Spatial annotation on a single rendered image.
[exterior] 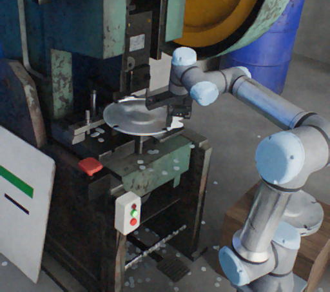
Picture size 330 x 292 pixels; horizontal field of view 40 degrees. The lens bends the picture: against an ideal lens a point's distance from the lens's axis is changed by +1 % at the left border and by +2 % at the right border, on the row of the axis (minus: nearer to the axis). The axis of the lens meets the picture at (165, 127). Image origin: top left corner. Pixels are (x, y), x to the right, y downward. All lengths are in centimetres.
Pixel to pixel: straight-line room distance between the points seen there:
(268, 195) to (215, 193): 150
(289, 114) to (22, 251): 137
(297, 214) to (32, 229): 112
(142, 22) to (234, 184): 142
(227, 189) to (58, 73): 134
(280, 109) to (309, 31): 374
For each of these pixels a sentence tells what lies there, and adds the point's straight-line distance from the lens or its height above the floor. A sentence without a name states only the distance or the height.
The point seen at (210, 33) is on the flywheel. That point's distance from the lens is 186.
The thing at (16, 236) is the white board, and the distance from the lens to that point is 219.
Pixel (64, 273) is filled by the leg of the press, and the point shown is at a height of 3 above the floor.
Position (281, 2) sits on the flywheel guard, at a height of 122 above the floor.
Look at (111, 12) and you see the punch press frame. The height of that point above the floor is 121.
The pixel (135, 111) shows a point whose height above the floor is 79.
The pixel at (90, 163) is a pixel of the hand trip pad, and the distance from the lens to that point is 152.
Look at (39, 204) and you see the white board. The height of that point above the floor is 37.
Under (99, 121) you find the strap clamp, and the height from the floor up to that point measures 75.
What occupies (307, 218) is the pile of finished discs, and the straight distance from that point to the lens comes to 204.
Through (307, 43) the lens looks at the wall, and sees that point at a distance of 505.
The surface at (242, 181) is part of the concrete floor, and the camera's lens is 283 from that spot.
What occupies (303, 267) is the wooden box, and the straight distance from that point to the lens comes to 196.
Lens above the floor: 162
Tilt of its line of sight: 30 degrees down
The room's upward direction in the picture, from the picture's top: 5 degrees clockwise
